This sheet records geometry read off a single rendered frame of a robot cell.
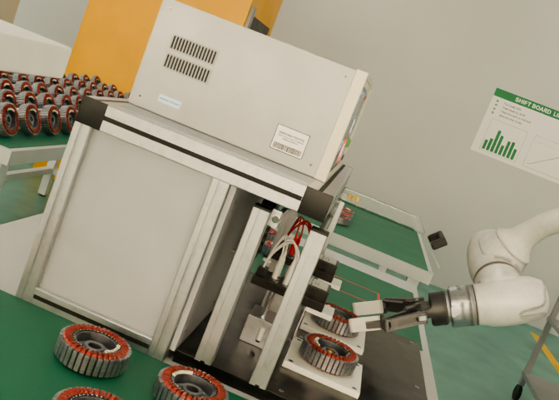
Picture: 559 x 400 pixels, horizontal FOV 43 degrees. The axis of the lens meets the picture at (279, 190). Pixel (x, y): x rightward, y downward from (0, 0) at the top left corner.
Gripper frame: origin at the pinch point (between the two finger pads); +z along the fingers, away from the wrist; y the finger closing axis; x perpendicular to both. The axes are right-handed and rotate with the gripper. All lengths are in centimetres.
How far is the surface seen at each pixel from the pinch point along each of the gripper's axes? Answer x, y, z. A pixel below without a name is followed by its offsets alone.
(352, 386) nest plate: 4.9, 29.9, -0.2
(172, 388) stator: -8, 61, 22
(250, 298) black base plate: -7.2, 1.5, 23.2
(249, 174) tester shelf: -37, 47, 10
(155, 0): -150, -320, 136
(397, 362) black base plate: 10.7, 2.3, -7.8
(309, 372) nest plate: 1.1, 31.8, 7.0
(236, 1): -140, -321, 80
